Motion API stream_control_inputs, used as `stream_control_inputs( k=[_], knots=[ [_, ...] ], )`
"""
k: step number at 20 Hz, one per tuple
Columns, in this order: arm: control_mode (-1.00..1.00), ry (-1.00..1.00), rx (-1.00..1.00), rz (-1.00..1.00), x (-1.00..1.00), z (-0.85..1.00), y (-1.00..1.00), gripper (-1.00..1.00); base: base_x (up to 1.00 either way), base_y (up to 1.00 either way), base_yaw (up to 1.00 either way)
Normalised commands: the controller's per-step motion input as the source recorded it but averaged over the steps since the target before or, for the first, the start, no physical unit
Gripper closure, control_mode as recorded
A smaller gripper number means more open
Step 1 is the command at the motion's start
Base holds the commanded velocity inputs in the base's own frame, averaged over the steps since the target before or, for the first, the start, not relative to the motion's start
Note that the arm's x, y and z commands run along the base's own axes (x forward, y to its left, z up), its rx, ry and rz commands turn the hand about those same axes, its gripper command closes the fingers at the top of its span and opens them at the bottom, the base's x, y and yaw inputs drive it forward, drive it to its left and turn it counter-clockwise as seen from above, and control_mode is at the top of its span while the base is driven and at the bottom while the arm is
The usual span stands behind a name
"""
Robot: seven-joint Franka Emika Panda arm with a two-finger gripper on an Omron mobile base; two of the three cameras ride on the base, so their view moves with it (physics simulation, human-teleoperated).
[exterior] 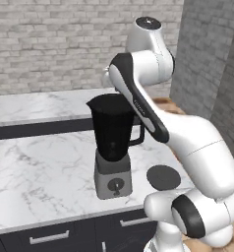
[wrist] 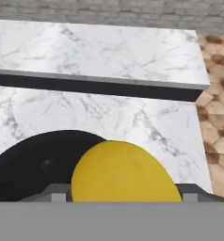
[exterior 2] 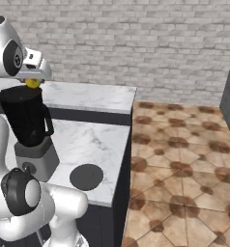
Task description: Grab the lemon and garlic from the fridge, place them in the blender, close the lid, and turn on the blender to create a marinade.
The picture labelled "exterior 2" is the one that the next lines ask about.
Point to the dark counter cabinet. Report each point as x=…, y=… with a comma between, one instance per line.
x=120, y=180

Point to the black blender jar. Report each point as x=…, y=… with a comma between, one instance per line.
x=23, y=115

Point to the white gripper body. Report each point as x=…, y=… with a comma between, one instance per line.
x=39, y=71

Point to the grey blender base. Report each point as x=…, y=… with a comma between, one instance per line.
x=39, y=157

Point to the yellow lemon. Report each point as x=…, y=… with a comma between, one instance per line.
x=33, y=82

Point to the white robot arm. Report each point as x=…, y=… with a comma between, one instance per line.
x=10, y=199

